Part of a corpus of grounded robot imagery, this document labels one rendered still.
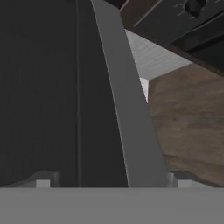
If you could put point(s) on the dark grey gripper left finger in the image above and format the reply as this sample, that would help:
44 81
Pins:
48 176

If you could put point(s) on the dark cupboard door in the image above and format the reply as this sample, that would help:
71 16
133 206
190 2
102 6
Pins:
38 87
96 116

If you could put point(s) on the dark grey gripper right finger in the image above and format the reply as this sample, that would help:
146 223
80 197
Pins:
185 176

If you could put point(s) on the black oven knob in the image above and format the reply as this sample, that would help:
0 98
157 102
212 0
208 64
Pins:
196 6

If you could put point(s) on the black oven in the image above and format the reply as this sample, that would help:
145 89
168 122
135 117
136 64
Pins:
180 29

